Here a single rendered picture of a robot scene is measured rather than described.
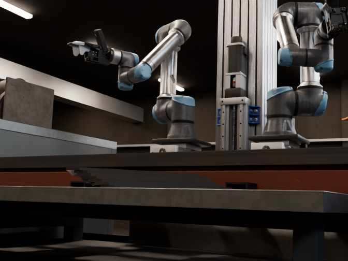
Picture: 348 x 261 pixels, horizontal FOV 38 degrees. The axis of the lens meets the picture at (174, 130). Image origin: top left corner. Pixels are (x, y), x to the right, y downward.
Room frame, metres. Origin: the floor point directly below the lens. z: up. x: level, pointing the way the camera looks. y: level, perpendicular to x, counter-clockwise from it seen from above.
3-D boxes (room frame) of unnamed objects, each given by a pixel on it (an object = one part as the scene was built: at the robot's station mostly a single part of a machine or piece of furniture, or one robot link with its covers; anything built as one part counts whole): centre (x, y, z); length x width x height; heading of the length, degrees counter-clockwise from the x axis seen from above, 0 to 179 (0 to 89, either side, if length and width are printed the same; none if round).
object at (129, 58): (2.43, 0.25, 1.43); 0.11 x 0.08 x 0.09; 126
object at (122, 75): (2.41, 0.24, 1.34); 0.11 x 0.08 x 0.11; 36
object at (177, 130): (2.47, -0.04, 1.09); 0.15 x 0.15 x 0.10
